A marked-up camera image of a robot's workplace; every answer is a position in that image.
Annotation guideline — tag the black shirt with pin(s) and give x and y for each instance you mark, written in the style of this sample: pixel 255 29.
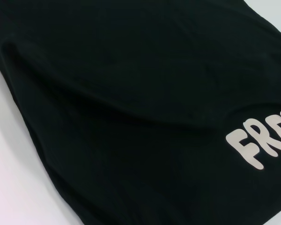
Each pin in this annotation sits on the black shirt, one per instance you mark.
pixel 131 105

